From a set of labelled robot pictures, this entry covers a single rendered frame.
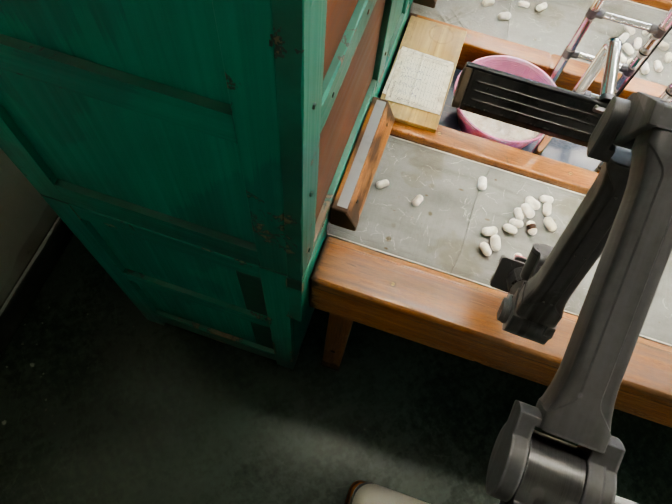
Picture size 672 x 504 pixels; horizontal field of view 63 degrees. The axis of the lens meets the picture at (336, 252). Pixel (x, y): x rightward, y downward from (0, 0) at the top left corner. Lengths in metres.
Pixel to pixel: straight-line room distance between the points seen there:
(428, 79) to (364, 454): 1.12
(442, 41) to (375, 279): 0.67
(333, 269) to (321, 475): 0.85
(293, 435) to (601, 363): 1.36
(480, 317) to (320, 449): 0.84
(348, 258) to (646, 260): 0.69
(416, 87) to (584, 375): 0.96
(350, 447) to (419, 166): 0.93
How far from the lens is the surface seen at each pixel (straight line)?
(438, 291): 1.16
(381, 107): 1.24
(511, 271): 1.07
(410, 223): 1.23
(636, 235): 0.58
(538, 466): 0.59
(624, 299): 0.58
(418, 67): 1.44
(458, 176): 1.32
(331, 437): 1.83
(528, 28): 1.68
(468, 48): 1.56
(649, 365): 1.28
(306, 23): 0.52
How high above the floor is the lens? 1.82
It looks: 66 degrees down
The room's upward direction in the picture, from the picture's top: 8 degrees clockwise
